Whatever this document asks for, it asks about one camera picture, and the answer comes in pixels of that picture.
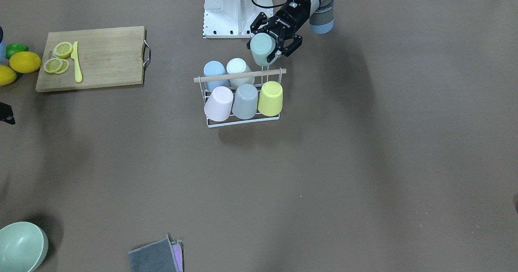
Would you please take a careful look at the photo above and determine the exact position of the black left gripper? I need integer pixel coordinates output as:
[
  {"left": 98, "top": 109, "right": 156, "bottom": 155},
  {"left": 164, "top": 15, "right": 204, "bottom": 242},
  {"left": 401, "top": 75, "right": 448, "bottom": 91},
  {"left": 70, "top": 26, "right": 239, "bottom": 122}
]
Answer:
[{"left": 246, "top": 0, "right": 311, "bottom": 57}]

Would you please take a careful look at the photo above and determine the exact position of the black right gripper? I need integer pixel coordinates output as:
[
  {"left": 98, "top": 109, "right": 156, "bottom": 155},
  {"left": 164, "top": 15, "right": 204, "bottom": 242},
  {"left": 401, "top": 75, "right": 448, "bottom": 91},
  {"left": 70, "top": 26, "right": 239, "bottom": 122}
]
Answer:
[{"left": 0, "top": 102, "right": 15, "bottom": 125}]

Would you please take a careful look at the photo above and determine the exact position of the green plastic cup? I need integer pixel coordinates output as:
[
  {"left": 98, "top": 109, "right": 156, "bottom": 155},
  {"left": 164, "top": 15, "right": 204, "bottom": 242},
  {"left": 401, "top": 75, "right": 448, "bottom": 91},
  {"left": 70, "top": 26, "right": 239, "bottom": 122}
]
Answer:
[{"left": 249, "top": 33, "right": 277, "bottom": 67}]

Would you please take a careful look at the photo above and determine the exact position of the pink plastic cup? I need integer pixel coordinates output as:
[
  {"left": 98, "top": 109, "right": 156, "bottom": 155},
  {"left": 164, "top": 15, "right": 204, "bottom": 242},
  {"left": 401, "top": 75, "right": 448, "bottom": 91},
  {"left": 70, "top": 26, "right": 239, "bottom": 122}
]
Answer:
[{"left": 204, "top": 86, "right": 234, "bottom": 121}]

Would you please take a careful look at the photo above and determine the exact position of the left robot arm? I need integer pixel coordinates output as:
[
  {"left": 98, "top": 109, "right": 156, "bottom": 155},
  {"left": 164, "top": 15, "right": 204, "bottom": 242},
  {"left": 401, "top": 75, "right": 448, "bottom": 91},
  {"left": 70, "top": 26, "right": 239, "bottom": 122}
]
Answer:
[{"left": 247, "top": 0, "right": 334, "bottom": 66}]

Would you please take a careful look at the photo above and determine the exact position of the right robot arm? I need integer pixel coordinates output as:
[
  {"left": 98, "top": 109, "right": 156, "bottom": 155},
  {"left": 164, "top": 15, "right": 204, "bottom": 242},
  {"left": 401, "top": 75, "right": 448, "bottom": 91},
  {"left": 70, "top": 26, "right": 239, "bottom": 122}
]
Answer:
[{"left": 0, "top": 27, "right": 15, "bottom": 125}]

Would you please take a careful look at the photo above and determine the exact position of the white plastic cup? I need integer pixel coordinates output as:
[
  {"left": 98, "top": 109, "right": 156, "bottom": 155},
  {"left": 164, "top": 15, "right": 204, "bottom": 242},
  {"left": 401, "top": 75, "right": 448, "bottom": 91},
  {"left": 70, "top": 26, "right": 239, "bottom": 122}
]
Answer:
[{"left": 226, "top": 57, "right": 255, "bottom": 90}]

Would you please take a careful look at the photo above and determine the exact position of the yellow plastic cup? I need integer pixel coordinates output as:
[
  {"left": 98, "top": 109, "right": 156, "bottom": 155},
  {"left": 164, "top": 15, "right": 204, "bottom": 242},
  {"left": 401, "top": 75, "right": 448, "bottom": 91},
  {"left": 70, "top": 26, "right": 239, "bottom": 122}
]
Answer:
[{"left": 257, "top": 81, "right": 283, "bottom": 117}]

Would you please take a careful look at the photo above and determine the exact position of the light blue plastic cup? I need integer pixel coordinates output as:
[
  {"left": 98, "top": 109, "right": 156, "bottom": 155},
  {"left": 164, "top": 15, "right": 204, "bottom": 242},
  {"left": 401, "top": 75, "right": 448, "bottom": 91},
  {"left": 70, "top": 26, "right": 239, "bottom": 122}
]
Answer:
[{"left": 204, "top": 60, "right": 231, "bottom": 92}]

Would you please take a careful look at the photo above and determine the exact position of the grey plastic cup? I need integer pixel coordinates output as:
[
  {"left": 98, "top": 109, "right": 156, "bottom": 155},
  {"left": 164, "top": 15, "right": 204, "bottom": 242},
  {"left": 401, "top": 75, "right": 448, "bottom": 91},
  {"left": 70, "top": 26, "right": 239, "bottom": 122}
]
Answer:
[{"left": 232, "top": 84, "right": 258, "bottom": 119}]

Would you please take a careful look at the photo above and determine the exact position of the whole yellow lemon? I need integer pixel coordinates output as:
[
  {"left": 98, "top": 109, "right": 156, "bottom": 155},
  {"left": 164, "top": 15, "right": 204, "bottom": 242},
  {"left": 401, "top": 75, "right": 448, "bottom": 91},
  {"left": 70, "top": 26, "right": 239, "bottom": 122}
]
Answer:
[
  {"left": 9, "top": 51, "right": 41, "bottom": 74},
  {"left": 0, "top": 65, "right": 18, "bottom": 86}
]

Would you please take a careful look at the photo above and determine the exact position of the green lime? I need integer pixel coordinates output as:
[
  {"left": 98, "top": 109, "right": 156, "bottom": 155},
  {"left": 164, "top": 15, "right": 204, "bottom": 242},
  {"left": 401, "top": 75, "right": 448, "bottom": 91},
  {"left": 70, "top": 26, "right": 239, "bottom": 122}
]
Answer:
[{"left": 5, "top": 43, "right": 28, "bottom": 60}]

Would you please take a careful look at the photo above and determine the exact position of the lemon slice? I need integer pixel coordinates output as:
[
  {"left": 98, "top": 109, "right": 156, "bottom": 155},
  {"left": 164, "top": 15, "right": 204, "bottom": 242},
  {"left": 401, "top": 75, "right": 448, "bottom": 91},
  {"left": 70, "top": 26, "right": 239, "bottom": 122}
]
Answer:
[
  {"left": 52, "top": 42, "right": 73, "bottom": 59},
  {"left": 54, "top": 59, "right": 70, "bottom": 74},
  {"left": 43, "top": 58, "right": 64, "bottom": 74}
]

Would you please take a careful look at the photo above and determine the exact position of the lemon slice lower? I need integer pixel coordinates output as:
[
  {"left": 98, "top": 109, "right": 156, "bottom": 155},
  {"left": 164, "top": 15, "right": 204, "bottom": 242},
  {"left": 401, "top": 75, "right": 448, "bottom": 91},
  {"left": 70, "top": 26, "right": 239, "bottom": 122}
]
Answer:
[{"left": 54, "top": 59, "right": 70, "bottom": 74}]

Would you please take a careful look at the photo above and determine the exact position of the wooden cutting board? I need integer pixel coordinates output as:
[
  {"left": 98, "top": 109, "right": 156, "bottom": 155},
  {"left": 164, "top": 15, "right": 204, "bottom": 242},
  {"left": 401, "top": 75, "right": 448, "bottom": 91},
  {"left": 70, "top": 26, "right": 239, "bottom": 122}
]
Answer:
[{"left": 36, "top": 25, "right": 151, "bottom": 93}]

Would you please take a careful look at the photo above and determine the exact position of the light green bowl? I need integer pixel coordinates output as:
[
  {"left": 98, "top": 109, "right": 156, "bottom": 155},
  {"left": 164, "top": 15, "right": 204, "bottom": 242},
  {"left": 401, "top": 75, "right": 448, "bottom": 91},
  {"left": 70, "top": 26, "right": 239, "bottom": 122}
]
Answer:
[{"left": 0, "top": 221, "right": 49, "bottom": 272}]

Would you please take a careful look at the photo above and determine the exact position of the grey folded cloth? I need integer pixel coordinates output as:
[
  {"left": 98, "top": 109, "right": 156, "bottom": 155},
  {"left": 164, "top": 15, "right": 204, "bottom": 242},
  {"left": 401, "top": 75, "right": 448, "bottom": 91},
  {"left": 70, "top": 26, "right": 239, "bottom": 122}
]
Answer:
[{"left": 128, "top": 236, "right": 184, "bottom": 272}]

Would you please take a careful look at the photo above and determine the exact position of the white wire cup rack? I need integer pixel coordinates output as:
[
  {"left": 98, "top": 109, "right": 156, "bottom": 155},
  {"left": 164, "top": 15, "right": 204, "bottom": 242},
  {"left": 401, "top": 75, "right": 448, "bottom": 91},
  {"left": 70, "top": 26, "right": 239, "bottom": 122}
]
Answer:
[{"left": 193, "top": 68, "right": 287, "bottom": 128}]

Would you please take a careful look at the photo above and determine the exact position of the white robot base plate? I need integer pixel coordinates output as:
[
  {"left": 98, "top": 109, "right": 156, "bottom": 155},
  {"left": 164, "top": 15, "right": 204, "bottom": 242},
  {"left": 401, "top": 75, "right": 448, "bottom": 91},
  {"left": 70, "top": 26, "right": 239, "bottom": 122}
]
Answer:
[{"left": 202, "top": 0, "right": 274, "bottom": 38}]

